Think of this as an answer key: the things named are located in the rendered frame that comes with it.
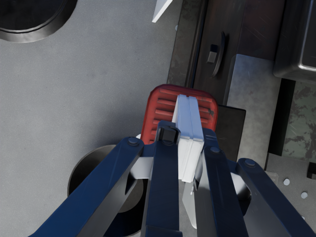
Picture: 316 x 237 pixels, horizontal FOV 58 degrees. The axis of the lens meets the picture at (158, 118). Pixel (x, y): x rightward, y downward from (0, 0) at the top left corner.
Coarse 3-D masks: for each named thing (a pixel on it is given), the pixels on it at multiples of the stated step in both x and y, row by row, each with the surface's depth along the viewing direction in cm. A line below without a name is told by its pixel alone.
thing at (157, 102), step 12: (168, 84) 23; (156, 96) 23; (168, 96) 23; (192, 96) 23; (204, 96) 23; (156, 108) 23; (168, 108) 23; (204, 108) 23; (216, 108) 23; (144, 120) 23; (156, 120) 23; (168, 120) 23; (204, 120) 23; (216, 120) 24; (144, 132) 23; (144, 144) 23
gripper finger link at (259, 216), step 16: (240, 160) 15; (240, 176) 15; (256, 176) 14; (256, 192) 13; (272, 192) 13; (256, 208) 13; (272, 208) 12; (288, 208) 12; (256, 224) 13; (272, 224) 12; (288, 224) 11; (304, 224) 11
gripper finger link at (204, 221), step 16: (208, 160) 15; (224, 160) 15; (208, 176) 13; (224, 176) 14; (192, 192) 17; (208, 192) 13; (224, 192) 12; (208, 208) 12; (224, 208) 11; (240, 208) 12; (208, 224) 12; (224, 224) 11; (240, 224) 11
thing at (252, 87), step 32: (192, 0) 95; (224, 0) 55; (256, 0) 36; (192, 32) 95; (224, 32) 49; (256, 32) 36; (192, 64) 89; (224, 64) 41; (256, 64) 34; (224, 96) 35; (256, 96) 34; (256, 128) 34; (256, 160) 34
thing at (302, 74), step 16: (288, 0) 33; (304, 0) 29; (288, 16) 32; (304, 16) 28; (288, 32) 31; (304, 32) 28; (288, 48) 30; (304, 48) 28; (288, 64) 30; (304, 64) 28; (304, 80) 32
